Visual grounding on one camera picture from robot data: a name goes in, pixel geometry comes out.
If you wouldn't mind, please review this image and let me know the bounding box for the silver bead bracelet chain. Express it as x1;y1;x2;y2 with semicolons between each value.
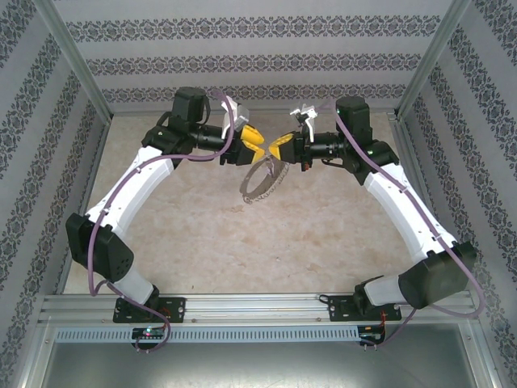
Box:
238;156;290;206

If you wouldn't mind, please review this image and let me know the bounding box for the circuit board with green light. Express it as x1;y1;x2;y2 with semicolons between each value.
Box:
132;327;166;340

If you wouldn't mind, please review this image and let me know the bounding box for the small dark circuit board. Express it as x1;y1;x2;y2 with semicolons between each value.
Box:
359;325;387;344

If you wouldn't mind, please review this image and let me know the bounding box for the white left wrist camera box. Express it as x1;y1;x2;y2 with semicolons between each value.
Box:
220;96;250;141

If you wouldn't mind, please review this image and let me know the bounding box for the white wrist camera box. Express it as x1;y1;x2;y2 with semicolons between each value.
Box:
289;103;320;141
220;96;250;141

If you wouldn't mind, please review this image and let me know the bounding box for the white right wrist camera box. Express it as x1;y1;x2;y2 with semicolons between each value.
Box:
289;103;320;141

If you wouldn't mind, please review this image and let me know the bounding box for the aluminium side rail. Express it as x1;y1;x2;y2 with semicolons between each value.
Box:
54;116;112;294
389;112;445;247

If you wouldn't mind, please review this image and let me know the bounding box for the aluminium frame post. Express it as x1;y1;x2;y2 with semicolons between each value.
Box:
393;0;473;118
34;0;114;120

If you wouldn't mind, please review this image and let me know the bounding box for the long aluminium mounting rail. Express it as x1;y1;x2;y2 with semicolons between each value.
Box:
38;293;476;324

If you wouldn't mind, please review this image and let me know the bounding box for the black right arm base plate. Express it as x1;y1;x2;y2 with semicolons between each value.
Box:
327;293;401;323

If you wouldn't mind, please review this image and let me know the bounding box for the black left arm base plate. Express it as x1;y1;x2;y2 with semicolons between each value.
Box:
112;297;187;324

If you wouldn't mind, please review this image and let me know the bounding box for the grey slotted cable duct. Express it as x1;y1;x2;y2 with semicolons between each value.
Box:
54;326;360;344

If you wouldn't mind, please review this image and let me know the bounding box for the aluminium frame rail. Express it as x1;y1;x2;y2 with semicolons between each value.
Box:
15;318;57;388
458;318;504;388

